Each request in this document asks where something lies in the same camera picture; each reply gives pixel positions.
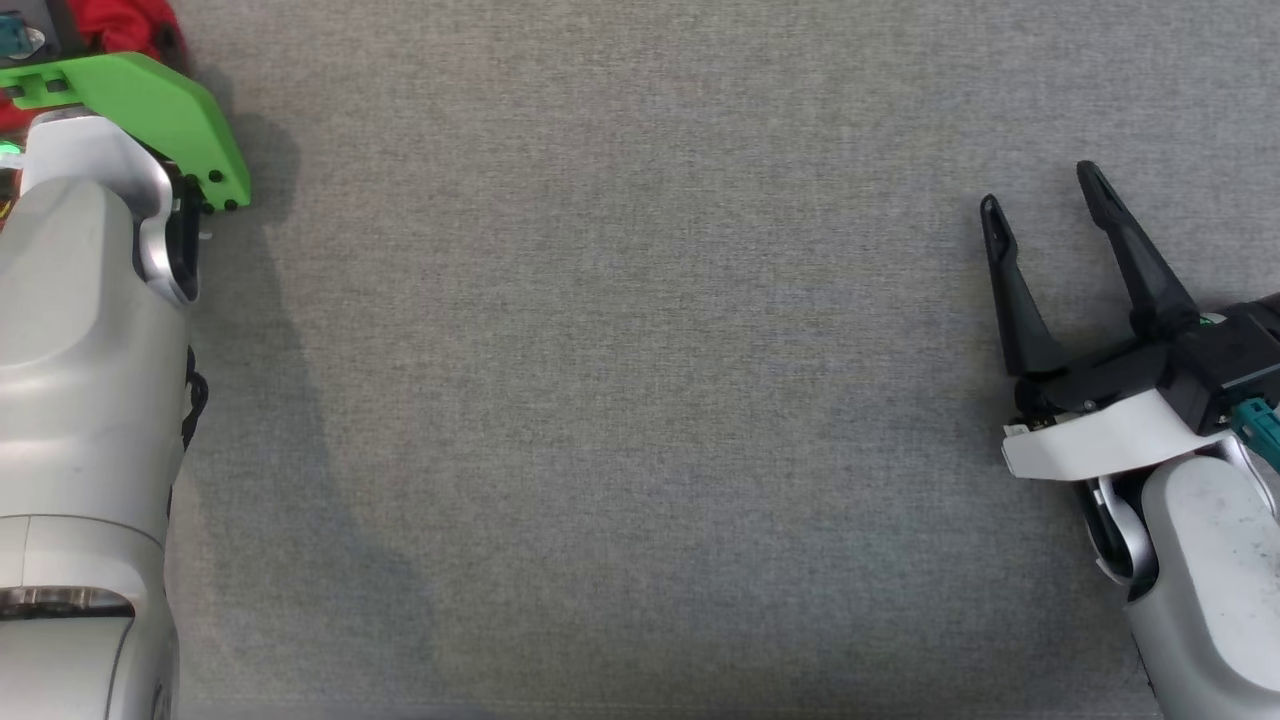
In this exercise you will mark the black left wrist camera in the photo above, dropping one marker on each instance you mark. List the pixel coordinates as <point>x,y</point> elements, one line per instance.
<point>55,30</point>

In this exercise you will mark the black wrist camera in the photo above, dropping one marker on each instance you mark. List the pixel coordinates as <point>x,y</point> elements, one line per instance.
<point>1230,360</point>
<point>55,30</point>

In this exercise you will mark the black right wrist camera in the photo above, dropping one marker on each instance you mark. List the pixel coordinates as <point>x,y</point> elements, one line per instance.
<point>1230,360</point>

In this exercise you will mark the grey fabric sofa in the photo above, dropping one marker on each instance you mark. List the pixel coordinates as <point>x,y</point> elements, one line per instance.
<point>600,400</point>

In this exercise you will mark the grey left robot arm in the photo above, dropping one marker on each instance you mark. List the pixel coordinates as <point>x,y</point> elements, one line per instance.
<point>70,400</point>

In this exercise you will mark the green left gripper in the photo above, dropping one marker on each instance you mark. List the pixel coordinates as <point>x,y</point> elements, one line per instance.
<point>150,100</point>

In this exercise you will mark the red white basketball jersey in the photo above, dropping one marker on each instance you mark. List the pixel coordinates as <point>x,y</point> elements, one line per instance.
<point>120,25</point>

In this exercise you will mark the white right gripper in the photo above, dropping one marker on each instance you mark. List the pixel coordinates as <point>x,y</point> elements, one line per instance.
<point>1100,440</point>

